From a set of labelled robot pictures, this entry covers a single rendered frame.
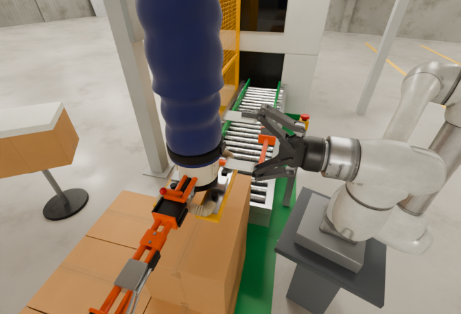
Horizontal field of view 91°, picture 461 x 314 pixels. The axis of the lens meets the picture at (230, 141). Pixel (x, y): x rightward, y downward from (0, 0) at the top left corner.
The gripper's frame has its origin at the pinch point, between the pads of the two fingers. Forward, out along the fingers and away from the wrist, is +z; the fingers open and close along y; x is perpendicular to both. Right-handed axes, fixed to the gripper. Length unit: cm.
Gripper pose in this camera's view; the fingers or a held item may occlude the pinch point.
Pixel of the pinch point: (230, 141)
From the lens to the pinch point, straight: 52.2
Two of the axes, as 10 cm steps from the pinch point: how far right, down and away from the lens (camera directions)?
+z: -9.7, -1.5, 2.1
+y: 0.0, 8.1, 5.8
